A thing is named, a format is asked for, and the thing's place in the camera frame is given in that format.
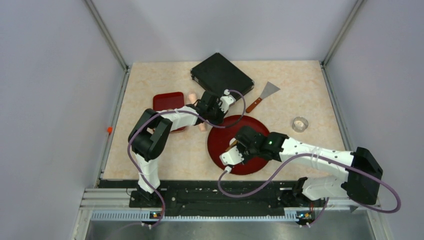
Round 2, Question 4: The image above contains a round red tray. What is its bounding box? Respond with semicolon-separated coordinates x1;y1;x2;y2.
206;114;274;176

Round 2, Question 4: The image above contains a clear glass cup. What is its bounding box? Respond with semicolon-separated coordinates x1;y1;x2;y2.
291;116;309;133

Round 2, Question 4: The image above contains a wooden double-ended roller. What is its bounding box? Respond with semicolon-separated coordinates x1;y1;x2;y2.
226;138;238;151

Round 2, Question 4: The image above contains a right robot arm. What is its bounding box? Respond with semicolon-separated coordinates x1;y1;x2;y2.
230;126;383;206

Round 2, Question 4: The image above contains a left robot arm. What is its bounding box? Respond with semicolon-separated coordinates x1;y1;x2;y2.
127;90;236;207

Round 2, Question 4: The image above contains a pink plastic cylinder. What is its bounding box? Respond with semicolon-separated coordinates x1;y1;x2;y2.
187;93;207;133

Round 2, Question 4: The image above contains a black case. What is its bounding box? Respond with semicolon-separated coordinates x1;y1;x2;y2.
190;52;255;100

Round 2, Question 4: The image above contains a red rectangular tray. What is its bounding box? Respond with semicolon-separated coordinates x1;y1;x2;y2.
152;91;185;112

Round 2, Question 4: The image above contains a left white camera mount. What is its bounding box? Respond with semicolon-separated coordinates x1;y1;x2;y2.
220;89;236;114

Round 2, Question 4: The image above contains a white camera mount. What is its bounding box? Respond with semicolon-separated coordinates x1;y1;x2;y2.
219;146;244;173
220;89;236;114

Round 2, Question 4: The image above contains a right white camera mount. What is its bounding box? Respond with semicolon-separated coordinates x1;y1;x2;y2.
219;146;244;173

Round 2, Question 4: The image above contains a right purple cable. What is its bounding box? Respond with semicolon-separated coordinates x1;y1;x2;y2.
217;152;402;228

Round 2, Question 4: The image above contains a metal scraper wooden handle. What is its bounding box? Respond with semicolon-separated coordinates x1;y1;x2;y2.
246;81;280;113

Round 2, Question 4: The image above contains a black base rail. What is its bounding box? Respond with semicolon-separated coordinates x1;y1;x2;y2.
98;180;325;217

